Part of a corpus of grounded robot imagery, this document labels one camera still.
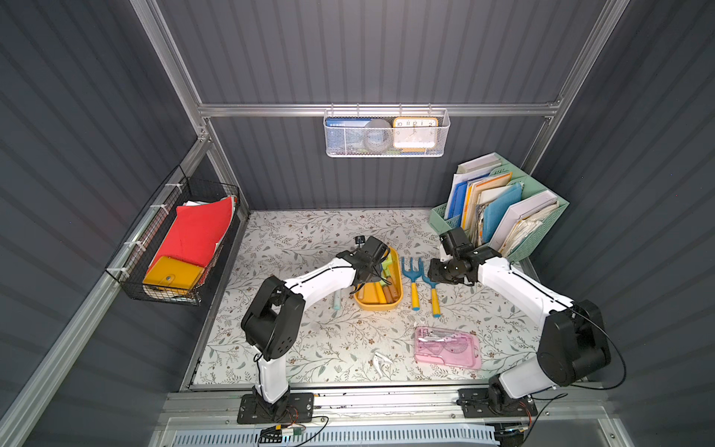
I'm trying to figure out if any blue rake yellow handle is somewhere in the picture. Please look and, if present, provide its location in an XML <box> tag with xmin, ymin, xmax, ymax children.
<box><xmin>400</xmin><ymin>257</ymin><xmax>424</xmax><ymax>311</ymax></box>
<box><xmin>422</xmin><ymin>274</ymin><xmax>442</xmax><ymax>318</ymax></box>
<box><xmin>374</xmin><ymin>282</ymin><xmax>387</xmax><ymax>305</ymax></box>

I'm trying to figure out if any light blue hand rake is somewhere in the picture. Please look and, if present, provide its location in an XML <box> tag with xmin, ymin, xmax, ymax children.
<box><xmin>333</xmin><ymin>291</ymin><xmax>342</xmax><ymax>311</ymax></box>

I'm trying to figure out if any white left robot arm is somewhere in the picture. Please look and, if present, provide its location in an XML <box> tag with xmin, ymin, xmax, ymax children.
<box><xmin>240</xmin><ymin>237</ymin><xmax>389</xmax><ymax>405</ymax></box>

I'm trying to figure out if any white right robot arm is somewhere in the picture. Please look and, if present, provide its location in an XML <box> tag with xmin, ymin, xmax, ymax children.
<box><xmin>428</xmin><ymin>228</ymin><xmax>612</xmax><ymax>407</ymax></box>

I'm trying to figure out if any yellow plastic storage box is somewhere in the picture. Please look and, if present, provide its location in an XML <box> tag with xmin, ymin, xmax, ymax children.
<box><xmin>354</xmin><ymin>248</ymin><xmax>404</xmax><ymax>311</ymax></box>

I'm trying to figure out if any blue box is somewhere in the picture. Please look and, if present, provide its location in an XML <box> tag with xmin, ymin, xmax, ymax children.
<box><xmin>324</xmin><ymin>117</ymin><xmax>370</xmax><ymax>158</ymax></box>

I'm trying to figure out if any stack of magazines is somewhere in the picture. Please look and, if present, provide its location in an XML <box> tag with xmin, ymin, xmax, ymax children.
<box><xmin>470</xmin><ymin>186</ymin><xmax>509</xmax><ymax>246</ymax></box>

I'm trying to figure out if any blue folder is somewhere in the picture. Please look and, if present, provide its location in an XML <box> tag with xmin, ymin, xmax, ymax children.
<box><xmin>445</xmin><ymin>177</ymin><xmax>485</xmax><ymax>219</ymax></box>

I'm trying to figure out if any teal folder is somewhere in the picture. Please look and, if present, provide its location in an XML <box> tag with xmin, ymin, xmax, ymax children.
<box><xmin>482</xmin><ymin>183</ymin><xmax>523</xmax><ymax>243</ymax></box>

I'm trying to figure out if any green plastic file organizer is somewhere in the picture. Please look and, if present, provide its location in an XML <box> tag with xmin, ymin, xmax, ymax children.
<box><xmin>428</xmin><ymin>153</ymin><xmax>571</xmax><ymax>273</ymax></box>

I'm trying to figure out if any orange yellow book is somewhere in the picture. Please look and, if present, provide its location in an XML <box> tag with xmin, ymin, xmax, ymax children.
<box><xmin>461</xmin><ymin>171</ymin><xmax>512</xmax><ymax>231</ymax></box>

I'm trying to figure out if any white binder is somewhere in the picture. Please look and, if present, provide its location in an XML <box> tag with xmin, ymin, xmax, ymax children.
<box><xmin>489</xmin><ymin>191</ymin><xmax>560</xmax><ymax>257</ymax></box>

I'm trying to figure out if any pink plastic pencil case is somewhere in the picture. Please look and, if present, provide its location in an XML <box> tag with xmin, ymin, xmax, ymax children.
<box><xmin>414</xmin><ymin>326</ymin><xmax>482</xmax><ymax>370</ymax></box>

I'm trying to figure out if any white paper scrap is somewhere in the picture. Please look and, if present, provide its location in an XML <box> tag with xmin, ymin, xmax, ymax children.
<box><xmin>372</xmin><ymin>351</ymin><xmax>392</xmax><ymax>377</ymax></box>

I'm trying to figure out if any grey tape roll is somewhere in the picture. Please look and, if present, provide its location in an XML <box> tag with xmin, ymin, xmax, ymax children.
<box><xmin>363</xmin><ymin>118</ymin><xmax>393</xmax><ymax>154</ymax></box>

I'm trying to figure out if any yellow white clock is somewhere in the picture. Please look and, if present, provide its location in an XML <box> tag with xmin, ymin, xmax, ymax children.
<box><xmin>393</xmin><ymin>117</ymin><xmax>439</xmax><ymax>152</ymax></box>

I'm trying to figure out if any red folder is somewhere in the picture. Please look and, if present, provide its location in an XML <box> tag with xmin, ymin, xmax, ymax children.
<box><xmin>150</xmin><ymin>196</ymin><xmax>236</xmax><ymax>267</ymax></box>

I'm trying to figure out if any yellow case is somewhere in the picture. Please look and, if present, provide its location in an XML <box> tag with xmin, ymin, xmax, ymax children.
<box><xmin>143</xmin><ymin>256</ymin><xmax>204</xmax><ymax>290</ymax></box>

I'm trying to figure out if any lime rake wooden handle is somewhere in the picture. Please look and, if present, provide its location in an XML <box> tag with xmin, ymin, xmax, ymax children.
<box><xmin>381</xmin><ymin>255</ymin><xmax>400</xmax><ymax>304</ymax></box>

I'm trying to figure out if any white wire wall basket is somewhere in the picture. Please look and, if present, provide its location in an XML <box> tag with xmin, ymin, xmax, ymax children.
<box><xmin>323</xmin><ymin>106</ymin><xmax>451</xmax><ymax>158</ymax></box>

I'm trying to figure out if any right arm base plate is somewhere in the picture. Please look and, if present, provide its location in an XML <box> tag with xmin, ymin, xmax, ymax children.
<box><xmin>456</xmin><ymin>387</ymin><xmax>538</xmax><ymax>418</ymax></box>

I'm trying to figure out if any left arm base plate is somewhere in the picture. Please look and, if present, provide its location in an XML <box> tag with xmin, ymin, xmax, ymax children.
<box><xmin>236</xmin><ymin>391</ymin><xmax>315</xmax><ymax>425</ymax></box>

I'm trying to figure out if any white vented rail cover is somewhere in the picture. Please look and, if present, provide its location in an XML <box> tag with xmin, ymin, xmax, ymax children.
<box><xmin>165</xmin><ymin>424</ymin><xmax>500</xmax><ymax>446</ymax></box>

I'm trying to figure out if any black wire wall basket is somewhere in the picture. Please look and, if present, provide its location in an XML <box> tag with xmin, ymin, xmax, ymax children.
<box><xmin>105</xmin><ymin>169</ymin><xmax>240</xmax><ymax>307</ymax></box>

